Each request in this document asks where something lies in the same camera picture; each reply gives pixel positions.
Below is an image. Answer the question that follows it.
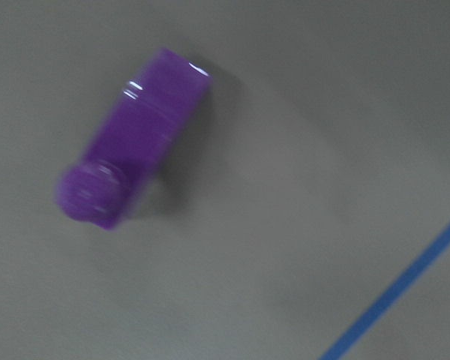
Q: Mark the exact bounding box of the purple sloped block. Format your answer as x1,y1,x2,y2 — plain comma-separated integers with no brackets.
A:
55,49,212,230

